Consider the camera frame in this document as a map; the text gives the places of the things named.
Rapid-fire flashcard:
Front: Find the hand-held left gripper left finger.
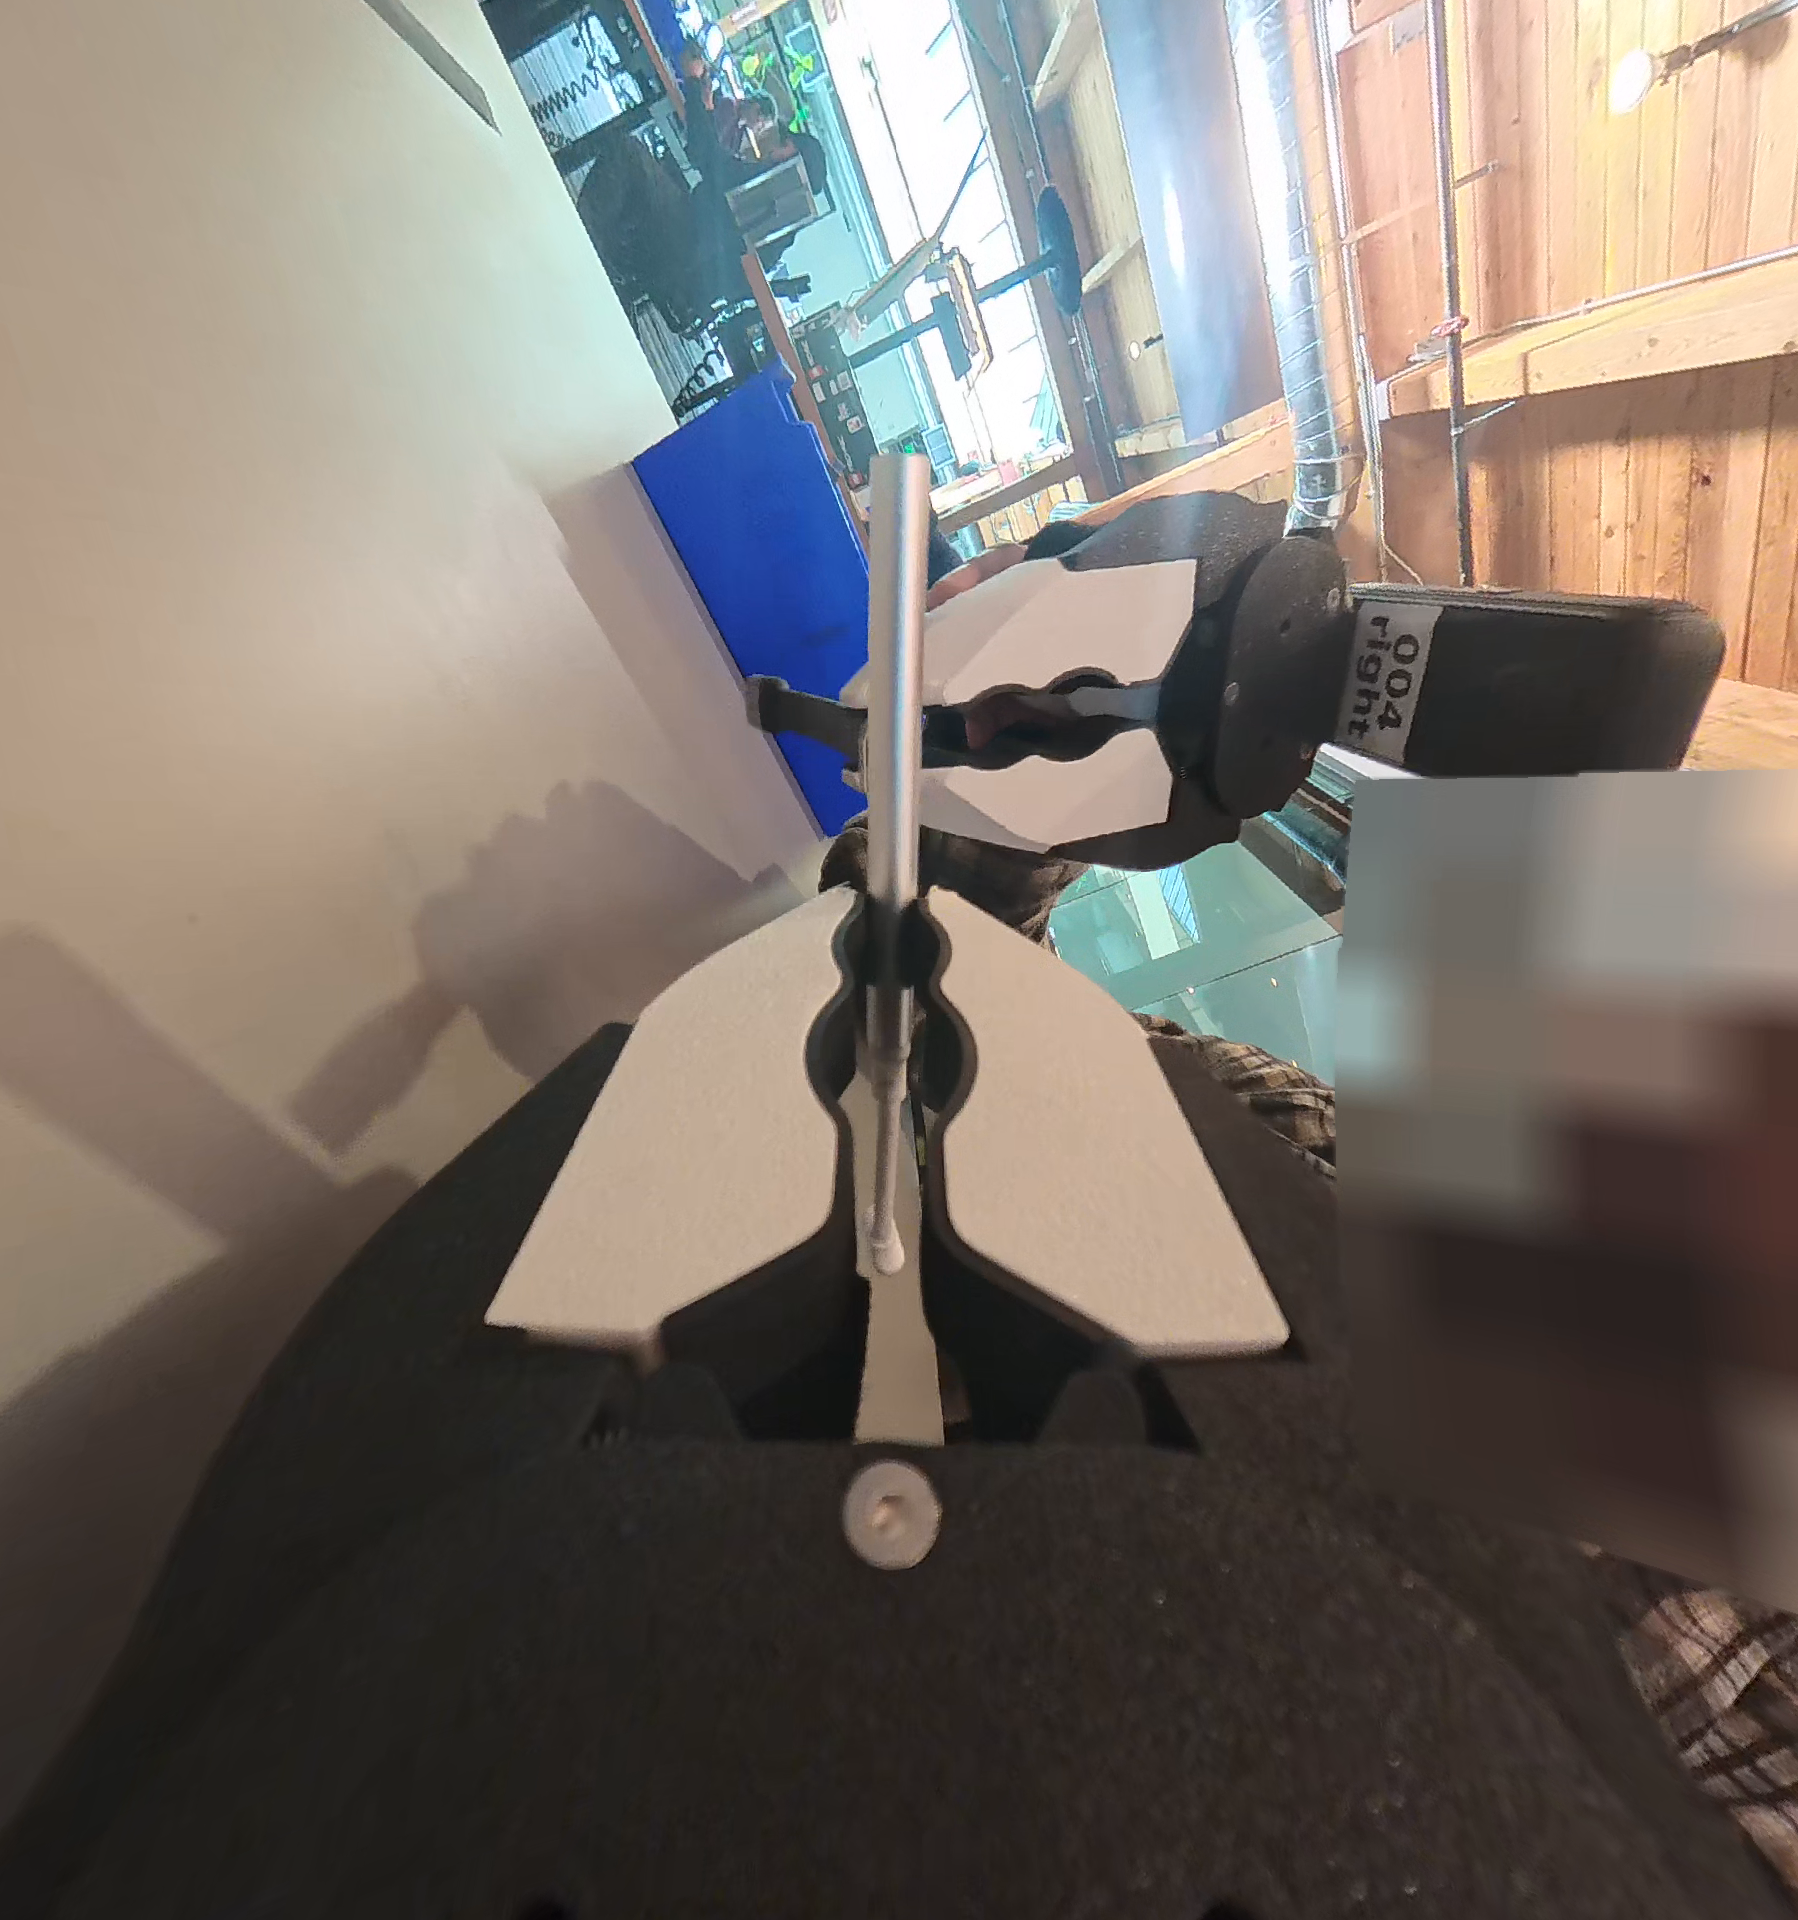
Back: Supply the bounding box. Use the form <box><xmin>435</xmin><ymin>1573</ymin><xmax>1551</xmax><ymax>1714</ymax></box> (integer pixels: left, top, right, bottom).
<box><xmin>485</xmin><ymin>886</ymin><xmax>879</xmax><ymax>1368</ymax></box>

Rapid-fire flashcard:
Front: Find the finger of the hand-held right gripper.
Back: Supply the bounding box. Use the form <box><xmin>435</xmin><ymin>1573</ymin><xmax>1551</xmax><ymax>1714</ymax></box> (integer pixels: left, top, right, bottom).
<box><xmin>839</xmin><ymin>553</ymin><xmax>1205</xmax><ymax>737</ymax></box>
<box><xmin>845</xmin><ymin>691</ymin><xmax>1190</xmax><ymax>861</ymax></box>

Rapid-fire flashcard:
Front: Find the person's plaid shirt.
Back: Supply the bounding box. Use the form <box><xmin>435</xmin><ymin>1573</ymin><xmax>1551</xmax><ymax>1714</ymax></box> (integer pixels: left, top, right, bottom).
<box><xmin>1605</xmin><ymin>1552</ymin><xmax>1798</xmax><ymax>1893</ymax></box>

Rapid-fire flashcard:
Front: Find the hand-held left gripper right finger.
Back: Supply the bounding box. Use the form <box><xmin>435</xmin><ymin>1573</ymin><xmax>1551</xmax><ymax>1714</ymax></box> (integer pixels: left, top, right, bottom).
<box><xmin>916</xmin><ymin>886</ymin><xmax>1292</xmax><ymax>1363</ymax></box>

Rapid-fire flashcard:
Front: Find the black pole stand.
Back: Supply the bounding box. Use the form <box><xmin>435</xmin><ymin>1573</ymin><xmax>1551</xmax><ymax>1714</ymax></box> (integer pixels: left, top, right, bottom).
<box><xmin>847</xmin><ymin>189</ymin><xmax>1092</xmax><ymax>377</ymax></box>

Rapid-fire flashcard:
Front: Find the silver ventilation duct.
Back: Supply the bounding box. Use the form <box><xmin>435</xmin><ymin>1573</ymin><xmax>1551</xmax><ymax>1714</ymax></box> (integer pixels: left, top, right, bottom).
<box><xmin>1222</xmin><ymin>0</ymin><xmax>1385</xmax><ymax>539</ymax></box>

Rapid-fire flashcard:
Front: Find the silver metal tube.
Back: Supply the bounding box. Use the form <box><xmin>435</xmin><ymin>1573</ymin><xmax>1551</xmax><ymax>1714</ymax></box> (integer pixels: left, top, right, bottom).
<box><xmin>853</xmin><ymin>454</ymin><xmax>934</xmax><ymax>1279</ymax></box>

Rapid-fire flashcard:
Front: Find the blue plastic bin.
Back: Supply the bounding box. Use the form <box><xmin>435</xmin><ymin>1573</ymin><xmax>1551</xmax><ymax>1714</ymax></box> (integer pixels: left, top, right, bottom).
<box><xmin>630</xmin><ymin>365</ymin><xmax>879</xmax><ymax>838</ymax></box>

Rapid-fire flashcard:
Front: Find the black office chair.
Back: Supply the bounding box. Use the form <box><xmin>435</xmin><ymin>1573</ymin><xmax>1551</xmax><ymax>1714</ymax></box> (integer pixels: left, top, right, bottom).
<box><xmin>576</xmin><ymin>127</ymin><xmax>750</xmax><ymax>339</ymax></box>

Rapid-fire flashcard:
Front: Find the person's right hand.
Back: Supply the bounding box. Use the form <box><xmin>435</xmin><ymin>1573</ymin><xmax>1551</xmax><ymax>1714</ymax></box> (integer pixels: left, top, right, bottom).
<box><xmin>920</xmin><ymin>544</ymin><xmax>1064</xmax><ymax>609</ymax></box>

